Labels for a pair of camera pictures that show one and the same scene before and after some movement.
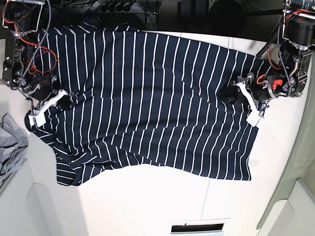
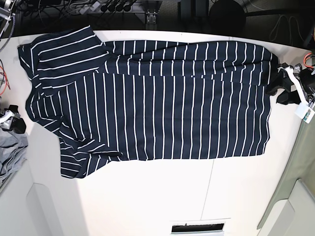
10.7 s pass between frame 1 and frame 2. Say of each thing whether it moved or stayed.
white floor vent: stayed
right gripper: moved
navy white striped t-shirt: moved
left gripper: moved
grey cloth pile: stayed
